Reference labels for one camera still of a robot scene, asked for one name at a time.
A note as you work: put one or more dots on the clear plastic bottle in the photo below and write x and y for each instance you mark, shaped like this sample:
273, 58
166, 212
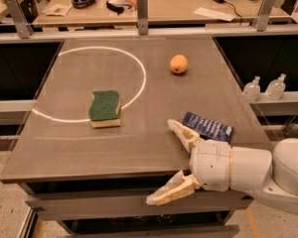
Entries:
252, 89
276, 87

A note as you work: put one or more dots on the grey metal bracket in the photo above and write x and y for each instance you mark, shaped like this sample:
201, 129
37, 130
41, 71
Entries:
260, 23
142, 17
23, 28

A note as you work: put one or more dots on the orange fruit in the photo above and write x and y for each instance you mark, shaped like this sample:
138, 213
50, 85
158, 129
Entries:
179, 64

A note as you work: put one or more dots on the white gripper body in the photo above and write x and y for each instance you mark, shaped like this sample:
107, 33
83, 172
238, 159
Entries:
211, 165

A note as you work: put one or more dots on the small paper card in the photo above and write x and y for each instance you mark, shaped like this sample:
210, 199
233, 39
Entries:
58, 10

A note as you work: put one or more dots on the clear plastic bottle left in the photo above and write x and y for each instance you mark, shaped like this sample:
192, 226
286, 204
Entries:
252, 89

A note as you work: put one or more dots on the grey metal bracket right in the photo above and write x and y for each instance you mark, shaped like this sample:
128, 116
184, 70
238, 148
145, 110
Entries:
260, 23

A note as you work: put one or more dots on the white paper sheet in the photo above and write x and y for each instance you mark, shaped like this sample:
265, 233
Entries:
214, 14

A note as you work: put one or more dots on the blue snack packet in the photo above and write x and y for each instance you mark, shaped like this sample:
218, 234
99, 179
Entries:
208, 129

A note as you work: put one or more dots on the clear plastic bottle right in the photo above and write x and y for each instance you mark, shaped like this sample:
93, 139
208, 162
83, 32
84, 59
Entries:
276, 87

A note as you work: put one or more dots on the green yellow sponge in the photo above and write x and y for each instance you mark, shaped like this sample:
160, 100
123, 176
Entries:
104, 109

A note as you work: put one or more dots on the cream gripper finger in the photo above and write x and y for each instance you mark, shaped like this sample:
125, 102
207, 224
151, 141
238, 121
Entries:
177, 187
188, 137

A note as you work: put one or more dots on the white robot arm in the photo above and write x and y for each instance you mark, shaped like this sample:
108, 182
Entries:
270, 177

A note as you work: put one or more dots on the grey table drawer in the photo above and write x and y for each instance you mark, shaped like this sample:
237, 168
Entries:
127, 203

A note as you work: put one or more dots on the grey metal bracket middle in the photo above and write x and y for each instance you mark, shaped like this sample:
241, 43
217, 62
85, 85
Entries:
142, 17

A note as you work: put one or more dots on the grey metal bracket left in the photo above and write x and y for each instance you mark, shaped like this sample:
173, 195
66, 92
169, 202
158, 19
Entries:
23, 28

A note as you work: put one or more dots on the black sunglasses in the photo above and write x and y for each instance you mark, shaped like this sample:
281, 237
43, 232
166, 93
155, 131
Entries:
117, 8

